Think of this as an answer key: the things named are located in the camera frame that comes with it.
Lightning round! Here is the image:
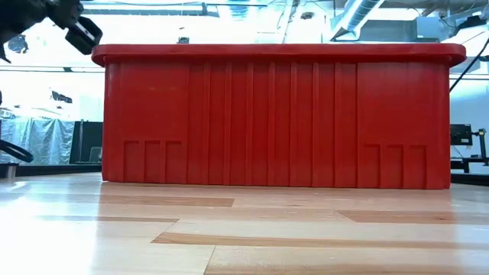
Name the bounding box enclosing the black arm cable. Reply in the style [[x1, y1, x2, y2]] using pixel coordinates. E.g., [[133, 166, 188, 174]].
[[449, 37, 489, 93], [0, 139, 34, 164]]

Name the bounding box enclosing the translucent plastic sheet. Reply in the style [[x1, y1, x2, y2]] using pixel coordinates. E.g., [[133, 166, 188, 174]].
[[0, 117, 76, 166]]

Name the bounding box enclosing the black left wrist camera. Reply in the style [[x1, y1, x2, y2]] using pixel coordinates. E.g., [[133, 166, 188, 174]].
[[63, 15, 104, 56]]

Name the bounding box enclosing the black monitor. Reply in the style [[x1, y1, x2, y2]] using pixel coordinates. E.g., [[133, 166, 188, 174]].
[[449, 123, 474, 147]]

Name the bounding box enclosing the ceiling light panel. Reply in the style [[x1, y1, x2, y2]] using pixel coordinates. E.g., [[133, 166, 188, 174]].
[[82, 0, 209, 16]]

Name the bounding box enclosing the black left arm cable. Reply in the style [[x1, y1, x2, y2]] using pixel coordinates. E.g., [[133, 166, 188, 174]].
[[0, 139, 34, 164]]

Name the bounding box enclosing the red plastic bin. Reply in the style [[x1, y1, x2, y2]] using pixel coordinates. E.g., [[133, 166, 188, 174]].
[[91, 42, 467, 191]]

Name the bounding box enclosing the black panel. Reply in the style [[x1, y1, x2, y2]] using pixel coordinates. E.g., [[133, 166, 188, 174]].
[[70, 121, 104, 165]]

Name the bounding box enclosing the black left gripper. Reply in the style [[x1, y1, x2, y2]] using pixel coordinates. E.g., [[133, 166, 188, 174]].
[[0, 0, 83, 44]]

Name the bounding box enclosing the black monitor stand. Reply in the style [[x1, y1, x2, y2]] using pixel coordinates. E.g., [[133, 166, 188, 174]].
[[471, 128, 489, 166]]

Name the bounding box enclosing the silver ceiling duct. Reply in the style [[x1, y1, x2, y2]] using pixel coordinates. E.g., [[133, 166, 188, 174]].
[[330, 0, 385, 41]]

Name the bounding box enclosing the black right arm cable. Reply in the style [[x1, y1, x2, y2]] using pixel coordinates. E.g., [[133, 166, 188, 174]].
[[449, 37, 489, 93]]

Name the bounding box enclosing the black bench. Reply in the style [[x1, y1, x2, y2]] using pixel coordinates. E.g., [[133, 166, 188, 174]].
[[449, 157, 489, 175]]

